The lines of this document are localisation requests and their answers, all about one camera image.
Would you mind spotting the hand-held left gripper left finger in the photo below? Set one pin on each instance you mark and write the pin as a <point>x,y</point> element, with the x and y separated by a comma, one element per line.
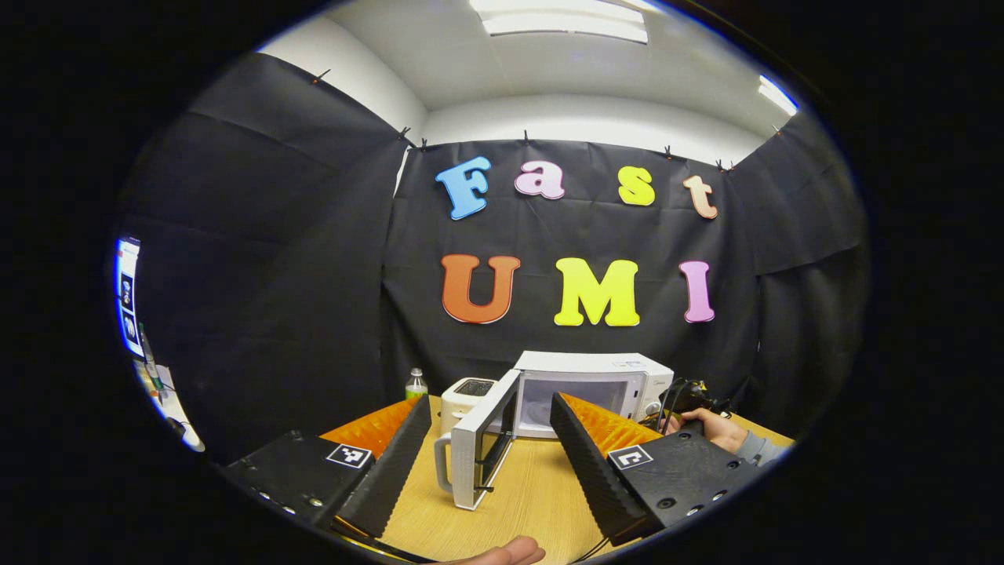
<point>392,471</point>

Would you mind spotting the white microwave oven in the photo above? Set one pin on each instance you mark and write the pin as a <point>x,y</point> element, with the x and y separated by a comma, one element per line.
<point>596,367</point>

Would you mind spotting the black backdrop cloth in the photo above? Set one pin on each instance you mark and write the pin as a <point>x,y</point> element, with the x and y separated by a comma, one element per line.
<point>274,275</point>

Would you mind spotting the long ceiling light panel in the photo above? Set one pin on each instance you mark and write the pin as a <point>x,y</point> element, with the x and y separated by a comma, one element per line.
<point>561,20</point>

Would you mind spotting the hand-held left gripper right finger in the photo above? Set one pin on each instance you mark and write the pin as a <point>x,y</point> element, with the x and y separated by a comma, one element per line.
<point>592,471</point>

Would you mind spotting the green drink bottle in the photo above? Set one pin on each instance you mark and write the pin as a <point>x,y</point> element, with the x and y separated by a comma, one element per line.
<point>416,386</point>

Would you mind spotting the cluttered white desk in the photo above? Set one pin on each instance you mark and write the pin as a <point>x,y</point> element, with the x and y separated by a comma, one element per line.
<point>172,412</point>

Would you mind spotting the white toaster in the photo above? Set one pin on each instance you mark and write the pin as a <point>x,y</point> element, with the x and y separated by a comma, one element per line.
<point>463,400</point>

